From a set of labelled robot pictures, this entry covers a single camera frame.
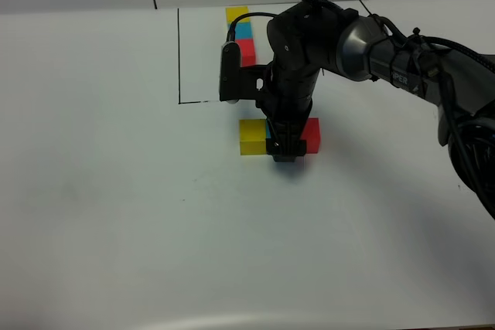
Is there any yellow template cube block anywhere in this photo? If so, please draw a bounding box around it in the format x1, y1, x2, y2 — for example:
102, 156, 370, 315
225, 6, 249, 25

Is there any red template cube block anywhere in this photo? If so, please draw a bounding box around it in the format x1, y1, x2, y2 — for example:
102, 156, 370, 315
236, 39, 257, 67

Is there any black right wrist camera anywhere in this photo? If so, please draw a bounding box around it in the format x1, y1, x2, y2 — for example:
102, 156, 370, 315
219, 41, 271, 103

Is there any black right camera cable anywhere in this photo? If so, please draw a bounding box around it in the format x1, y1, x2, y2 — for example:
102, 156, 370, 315
226, 12, 278, 43

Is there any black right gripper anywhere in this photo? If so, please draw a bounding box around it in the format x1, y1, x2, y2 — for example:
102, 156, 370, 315
255, 63, 319, 162

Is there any blue template cube block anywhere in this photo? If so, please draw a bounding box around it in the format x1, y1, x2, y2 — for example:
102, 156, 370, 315
227, 22, 253, 41

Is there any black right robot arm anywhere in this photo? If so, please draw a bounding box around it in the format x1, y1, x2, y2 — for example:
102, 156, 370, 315
256, 0, 494, 213

